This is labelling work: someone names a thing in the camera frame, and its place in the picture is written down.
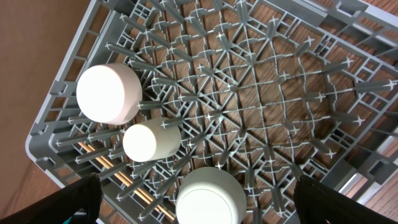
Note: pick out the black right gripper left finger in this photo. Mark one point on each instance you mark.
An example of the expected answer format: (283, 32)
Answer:
(81, 199)

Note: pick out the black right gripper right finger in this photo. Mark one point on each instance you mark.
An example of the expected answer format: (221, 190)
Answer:
(317, 203)

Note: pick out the pale green cup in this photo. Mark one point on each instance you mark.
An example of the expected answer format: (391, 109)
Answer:
(148, 140)

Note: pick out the grey bowl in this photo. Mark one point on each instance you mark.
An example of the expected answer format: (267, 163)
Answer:
(210, 195)

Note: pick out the small pink bowl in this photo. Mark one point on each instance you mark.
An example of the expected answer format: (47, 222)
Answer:
(109, 93)

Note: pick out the grey dishwasher rack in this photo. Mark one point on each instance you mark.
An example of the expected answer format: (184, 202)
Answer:
(265, 90)

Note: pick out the teal serving tray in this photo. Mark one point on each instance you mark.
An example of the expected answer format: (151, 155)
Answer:
(71, 220)

